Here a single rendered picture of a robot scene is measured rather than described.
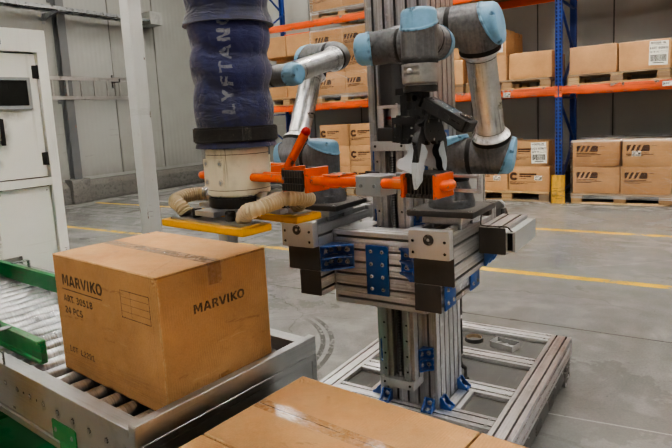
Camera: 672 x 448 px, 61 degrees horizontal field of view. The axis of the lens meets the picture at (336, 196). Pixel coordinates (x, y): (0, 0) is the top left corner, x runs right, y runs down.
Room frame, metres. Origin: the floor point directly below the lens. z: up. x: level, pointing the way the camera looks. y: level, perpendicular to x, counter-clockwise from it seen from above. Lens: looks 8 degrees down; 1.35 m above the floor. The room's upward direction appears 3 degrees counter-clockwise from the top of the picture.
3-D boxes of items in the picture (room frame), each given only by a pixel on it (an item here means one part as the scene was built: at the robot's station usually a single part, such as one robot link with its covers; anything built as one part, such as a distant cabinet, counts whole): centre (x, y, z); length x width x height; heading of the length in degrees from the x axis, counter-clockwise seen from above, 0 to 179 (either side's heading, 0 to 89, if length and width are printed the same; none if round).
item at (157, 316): (1.83, 0.59, 0.75); 0.60 x 0.40 x 0.40; 50
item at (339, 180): (1.53, 0.04, 1.20); 0.93 x 0.30 x 0.04; 50
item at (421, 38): (1.20, -0.19, 1.50); 0.09 x 0.08 x 0.11; 153
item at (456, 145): (1.85, -0.38, 1.20); 0.13 x 0.12 x 0.14; 63
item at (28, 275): (2.77, 1.35, 0.60); 1.60 x 0.10 x 0.09; 51
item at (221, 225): (1.50, 0.33, 1.10); 0.34 x 0.10 x 0.05; 50
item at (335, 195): (2.13, 0.04, 1.09); 0.15 x 0.15 x 0.10
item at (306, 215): (1.64, 0.20, 1.10); 0.34 x 0.10 x 0.05; 50
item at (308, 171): (1.41, 0.07, 1.20); 0.10 x 0.08 x 0.06; 140
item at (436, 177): (1.18, -0.19, 1.20); 0.08 x 0.07 x 0.05; 50
